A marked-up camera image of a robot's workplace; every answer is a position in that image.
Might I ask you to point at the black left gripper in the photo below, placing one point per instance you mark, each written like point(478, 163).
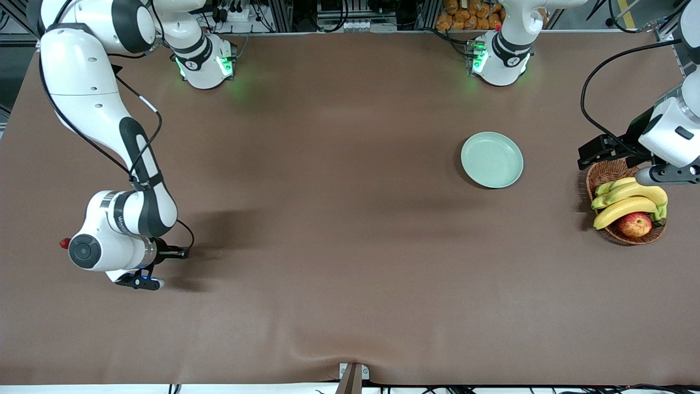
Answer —
point(633, 132)

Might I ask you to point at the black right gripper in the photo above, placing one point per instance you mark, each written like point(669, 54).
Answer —
point(164, 253)

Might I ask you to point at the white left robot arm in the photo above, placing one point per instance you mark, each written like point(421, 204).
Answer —
point(506, 68)

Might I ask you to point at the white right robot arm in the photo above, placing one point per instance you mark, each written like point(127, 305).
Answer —
point(82, 82)

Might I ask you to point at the light green round plate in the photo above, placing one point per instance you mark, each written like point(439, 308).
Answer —
point(492, 160)

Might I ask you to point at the brown wicker basket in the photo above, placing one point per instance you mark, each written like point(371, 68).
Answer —
point(604, 176)

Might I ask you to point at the yellow banana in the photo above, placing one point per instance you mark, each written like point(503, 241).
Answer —
point(623, 183)
point(640, 192)
point(623, 208)

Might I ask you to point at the red apple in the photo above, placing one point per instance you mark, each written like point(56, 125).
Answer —
point(634, 225)

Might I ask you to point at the table cover cloth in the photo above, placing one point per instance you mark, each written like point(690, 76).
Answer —
point(350, 301)

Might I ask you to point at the bag of orange buns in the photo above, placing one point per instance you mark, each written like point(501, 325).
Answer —
point(470, 16)

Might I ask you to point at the white power strip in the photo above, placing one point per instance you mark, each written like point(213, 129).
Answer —
point(240, 15)

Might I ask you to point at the white socket bar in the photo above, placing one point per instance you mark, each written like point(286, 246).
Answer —
point(355, 25)

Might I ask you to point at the white table corner bracket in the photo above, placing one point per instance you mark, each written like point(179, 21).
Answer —
point(665, 37)

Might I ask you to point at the grey metal pole bracket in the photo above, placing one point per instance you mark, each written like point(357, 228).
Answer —
point(353, 380)

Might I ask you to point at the aluminium frame post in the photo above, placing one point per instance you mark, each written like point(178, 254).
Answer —
point(281, 16)

